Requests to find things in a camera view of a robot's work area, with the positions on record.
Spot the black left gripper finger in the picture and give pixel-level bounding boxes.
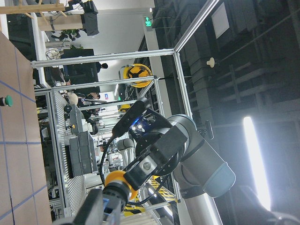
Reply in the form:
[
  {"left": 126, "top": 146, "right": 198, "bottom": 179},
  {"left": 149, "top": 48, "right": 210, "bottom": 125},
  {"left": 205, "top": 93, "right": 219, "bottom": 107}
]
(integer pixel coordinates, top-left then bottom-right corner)
[{"left": 72, "top": 189, "right": 104, "bottom": 225}]

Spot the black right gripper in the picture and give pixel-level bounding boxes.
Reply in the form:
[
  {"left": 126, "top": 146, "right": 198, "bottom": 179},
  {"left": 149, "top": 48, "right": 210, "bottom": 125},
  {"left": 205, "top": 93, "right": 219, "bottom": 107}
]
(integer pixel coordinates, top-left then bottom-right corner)
[{"left": 123, "top": 109, "right": 188, "bottom": 190}]

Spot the yellow push button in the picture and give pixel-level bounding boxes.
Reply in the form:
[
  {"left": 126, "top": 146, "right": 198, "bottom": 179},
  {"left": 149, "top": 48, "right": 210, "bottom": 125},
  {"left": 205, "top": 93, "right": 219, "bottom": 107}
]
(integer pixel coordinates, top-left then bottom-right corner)
[{"left": 103, "top": 170, "right": 138, "bottom": 214}]

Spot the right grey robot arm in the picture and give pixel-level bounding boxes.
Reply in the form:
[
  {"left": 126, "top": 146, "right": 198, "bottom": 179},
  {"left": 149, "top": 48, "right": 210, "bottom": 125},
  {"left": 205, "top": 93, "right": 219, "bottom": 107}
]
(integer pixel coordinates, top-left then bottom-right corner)
[{"left": 124, "top": 112, "right": 236, "bottom": 225}]

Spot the green push button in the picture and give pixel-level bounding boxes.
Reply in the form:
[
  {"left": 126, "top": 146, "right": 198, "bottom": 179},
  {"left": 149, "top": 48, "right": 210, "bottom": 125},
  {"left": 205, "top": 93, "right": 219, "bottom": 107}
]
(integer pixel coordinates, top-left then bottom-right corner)
[{"left": 0, "top": 95, "right": 13, "bottom": 107}]

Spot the green exit sign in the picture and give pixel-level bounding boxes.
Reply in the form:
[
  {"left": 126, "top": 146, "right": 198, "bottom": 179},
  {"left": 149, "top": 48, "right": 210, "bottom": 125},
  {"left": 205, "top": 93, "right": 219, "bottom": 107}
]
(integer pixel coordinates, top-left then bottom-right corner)
[{"left": 144, "top": 16, "right": 152, "bottom": 29}]

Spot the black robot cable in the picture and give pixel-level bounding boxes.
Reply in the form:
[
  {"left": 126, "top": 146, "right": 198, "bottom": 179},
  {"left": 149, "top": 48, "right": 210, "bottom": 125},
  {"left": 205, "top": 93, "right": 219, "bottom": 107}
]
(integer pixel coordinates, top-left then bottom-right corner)
[{"left": 98, "top": 135, "right": 169, "bottom": 207}]

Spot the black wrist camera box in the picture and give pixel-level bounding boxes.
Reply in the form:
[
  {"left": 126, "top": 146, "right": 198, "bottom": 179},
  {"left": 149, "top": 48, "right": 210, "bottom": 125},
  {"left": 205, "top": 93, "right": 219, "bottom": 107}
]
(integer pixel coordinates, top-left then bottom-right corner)
[{"left": 112, "top": 97, "right": 150, "bottom": 138}]

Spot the yellow hose reel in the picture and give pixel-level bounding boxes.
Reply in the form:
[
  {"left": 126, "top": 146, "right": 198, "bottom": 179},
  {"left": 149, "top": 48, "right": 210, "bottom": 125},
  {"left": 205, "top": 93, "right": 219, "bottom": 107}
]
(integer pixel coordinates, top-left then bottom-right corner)
[{"left": 118, "top": 64, "right": 153, "bottom": 88}]

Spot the aluminium cage frame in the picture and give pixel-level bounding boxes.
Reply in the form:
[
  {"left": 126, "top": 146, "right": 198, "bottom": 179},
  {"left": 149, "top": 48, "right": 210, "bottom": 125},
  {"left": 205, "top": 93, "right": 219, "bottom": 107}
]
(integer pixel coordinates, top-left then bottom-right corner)
[{"left": 30, "top": 0, "right": 223, "bottom": 225}]

